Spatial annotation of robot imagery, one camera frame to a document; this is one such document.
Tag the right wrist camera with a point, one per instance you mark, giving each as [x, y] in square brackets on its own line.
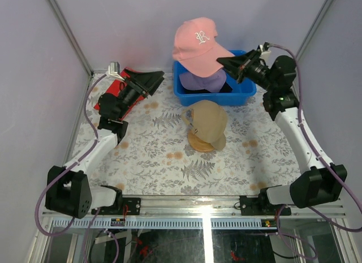
[264, 51]

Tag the floral table mat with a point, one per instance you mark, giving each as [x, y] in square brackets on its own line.
[155, 158]

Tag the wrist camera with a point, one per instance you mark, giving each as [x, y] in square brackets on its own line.
[114, 70]
[264, 51]

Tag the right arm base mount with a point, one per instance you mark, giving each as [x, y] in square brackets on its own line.
[267, 202]

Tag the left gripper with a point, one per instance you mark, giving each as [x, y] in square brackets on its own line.
[148, 81]

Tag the aluminium front rail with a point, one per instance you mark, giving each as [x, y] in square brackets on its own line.
[190, 212]

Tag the pink baseball cap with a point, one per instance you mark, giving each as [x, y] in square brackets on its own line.
[196, 48]

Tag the red folded cloth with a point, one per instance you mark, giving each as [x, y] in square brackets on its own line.
[113, 90]

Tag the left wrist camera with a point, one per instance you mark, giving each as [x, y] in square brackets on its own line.
[114, 70]

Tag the black cap in bin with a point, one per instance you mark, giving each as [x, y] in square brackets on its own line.
[225, 89]

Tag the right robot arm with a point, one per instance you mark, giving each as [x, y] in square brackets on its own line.
[321, 180]

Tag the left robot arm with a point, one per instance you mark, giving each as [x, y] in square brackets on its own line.
[68, 190]

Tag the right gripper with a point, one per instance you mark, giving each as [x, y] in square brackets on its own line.
[240, 65]

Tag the blue plastic bin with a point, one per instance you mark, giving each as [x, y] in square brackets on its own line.
[239, 95]

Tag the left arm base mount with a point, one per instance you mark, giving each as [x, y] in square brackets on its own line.
[123, 206]

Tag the wooden hat stand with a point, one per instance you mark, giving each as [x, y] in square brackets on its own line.
[204, 147]

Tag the purple LA baseball cap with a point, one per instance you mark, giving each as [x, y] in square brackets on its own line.
[212, 83]

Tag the beige baseball cap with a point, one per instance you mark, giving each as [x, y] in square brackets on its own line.
[206, 119]

